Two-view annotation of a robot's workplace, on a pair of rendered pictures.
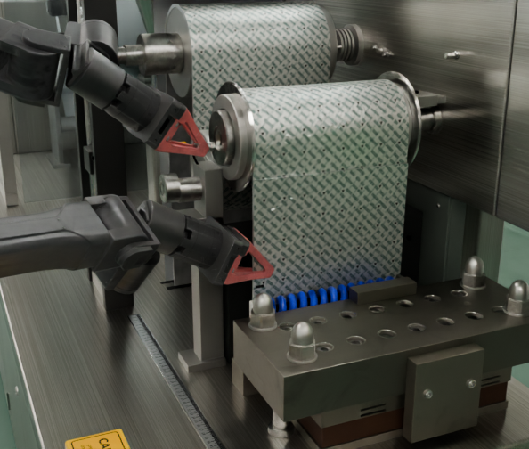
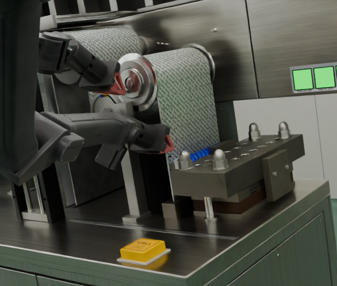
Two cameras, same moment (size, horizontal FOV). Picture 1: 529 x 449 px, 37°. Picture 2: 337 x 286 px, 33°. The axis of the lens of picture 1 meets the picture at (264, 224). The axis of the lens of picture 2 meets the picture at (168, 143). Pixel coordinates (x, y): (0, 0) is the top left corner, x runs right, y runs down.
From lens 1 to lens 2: 0.71 m
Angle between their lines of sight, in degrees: 27
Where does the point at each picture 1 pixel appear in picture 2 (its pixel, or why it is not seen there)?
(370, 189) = (201, 98)
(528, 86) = (262, 31)
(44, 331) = (28, 239)
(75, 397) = (90, 247)
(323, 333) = not seen: hidden behind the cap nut
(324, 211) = (186, 112)
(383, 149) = (201, 77)
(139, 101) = (100, 64)
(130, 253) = (135, 131)
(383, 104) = (196, 55)
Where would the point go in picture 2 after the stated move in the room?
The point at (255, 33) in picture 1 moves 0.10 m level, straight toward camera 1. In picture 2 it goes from (106, 41) to (121, 38)
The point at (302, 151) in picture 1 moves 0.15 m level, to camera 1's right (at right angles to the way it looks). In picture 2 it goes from (173, 80) to (222, 71)
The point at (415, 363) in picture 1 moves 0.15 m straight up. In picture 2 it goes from (267, 159) to (259, 98)
